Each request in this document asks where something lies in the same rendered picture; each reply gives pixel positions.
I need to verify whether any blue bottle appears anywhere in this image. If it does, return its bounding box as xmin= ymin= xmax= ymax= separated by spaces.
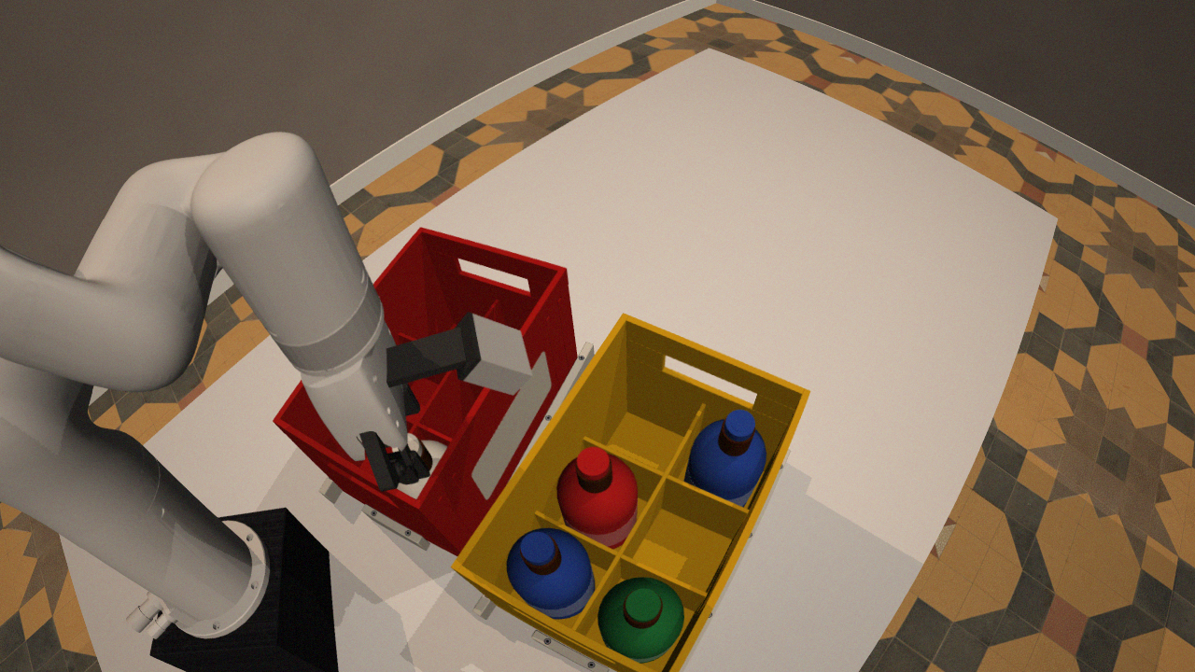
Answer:
xmin=505 ymin=527 xmax=596 ymax=621
xmin=684 ymin=410 xmax=766 ymax=508

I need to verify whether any green bottle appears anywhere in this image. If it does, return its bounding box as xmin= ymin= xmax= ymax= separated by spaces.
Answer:
xmin=598 ymin=578 xmax=684 ymax=664

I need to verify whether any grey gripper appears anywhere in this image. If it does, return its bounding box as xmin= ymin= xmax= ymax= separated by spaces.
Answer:
xmin=290 ymin=303 xmax=430 ymax=491

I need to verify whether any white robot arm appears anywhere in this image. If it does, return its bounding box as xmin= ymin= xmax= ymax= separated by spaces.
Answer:
xmin=0 ymin=132 xmax=532 ymax=639

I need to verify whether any white bottle with grey label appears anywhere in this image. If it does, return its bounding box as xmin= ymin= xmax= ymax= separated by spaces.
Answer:
xmin=397 ymin=433 xmax=448 ymax=499

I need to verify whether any red crate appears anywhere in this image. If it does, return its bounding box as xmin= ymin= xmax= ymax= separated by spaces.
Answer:
xmin=272 ymin=228 xmax=578 ymax=556

